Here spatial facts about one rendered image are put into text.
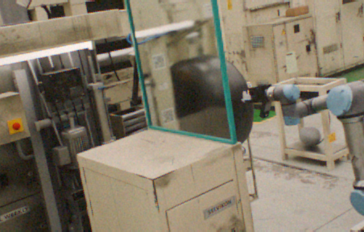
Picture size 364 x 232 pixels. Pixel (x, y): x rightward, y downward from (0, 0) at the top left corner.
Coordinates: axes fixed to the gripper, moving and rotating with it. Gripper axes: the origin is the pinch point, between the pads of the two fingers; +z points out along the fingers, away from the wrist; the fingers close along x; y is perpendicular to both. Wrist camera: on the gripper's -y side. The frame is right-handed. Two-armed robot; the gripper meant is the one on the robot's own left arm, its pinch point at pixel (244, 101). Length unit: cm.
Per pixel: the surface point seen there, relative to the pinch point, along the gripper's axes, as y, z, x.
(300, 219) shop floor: -115, 73, -96
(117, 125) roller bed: -1, 67, 41
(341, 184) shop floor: -113, 88, -168
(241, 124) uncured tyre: -12.3, 4.0, 1.7
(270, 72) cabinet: -29, 307, -339
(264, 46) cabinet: 9, 307, -339
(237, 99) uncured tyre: 1.5, 1.8, 2.5
